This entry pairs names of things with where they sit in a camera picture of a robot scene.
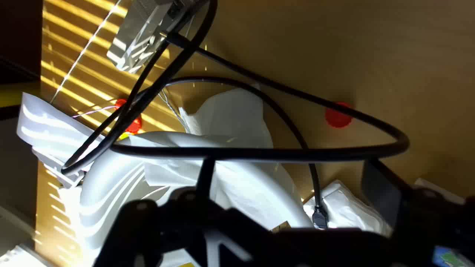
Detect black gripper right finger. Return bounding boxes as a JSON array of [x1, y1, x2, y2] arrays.
[[360, 158, 475, 267]]

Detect white colander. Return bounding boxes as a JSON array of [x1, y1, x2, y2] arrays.
[[16, 91, 279, 267]]

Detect small red yellow item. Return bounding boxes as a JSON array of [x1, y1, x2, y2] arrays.
[[113, 97, 145, 137]]

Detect white crumpled cloth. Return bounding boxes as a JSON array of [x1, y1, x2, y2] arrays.
[[142, 88, 317, 232]]

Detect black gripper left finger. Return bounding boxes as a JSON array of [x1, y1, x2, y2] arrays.
[[93, 187, 219, 267]]

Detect white folded cloth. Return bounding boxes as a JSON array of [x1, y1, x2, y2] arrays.
[[304, 178, 395, 238]]

